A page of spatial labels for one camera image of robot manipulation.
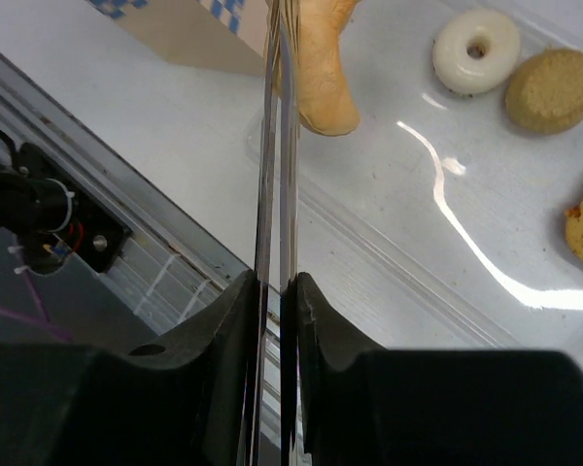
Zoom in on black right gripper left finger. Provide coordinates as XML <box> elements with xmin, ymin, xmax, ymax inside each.
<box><xmin>0</xmin><ymin>271</ymin><xmax>258</xmax><ymax>465</ymax></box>

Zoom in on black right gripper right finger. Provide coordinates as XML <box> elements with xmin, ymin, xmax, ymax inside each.
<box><xmin>297</xmin><ymin>273</ymin><xmax>583</xmax><ymax>465</ymax></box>

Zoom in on metal serving tongs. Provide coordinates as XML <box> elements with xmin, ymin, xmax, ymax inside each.
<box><xmin>244</xmin><ymin>1</ymin><xmax>300</xmax><ymax>465</ymax></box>

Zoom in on pale bread stick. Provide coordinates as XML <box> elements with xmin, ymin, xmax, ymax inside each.
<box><xmin>294</xmin><ymin>0</ymin><xmax>360</xmax><ymax>137</ymax></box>

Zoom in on paper bread bag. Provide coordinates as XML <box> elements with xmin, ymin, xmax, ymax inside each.
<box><xmin>89</xmin><ymin>0</ymin><xmax>268</xmax><ymax>77</ymax></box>

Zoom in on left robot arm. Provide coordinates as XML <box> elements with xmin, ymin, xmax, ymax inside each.
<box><xmin>0</xmin><ymin>129</ymin><xmax>77</xmax><ymax>235</ymax></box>

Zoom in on clear plastic tray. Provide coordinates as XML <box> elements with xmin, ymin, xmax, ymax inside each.
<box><xmin>297</xmin><ymin>1</ymin><xmax>583</xmax><ymax>355</ymax></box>

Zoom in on round tan bun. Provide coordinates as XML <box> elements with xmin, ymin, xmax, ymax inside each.
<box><xmin>505</xmin><ymin>49</ymin><xmax>583</xmax><ymax>135</ymax></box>

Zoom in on small white donut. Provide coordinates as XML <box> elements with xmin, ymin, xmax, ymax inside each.
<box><xmin>432</xmin><ymin>9</ymin><xmax>521</xmax><ymax>96</ymax></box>

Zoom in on aluminium frame rail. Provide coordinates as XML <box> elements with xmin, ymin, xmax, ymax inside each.
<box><xmin>0</xmin><ymin>53</ymin><xmax>247</xmax><ymax>334</ymax></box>

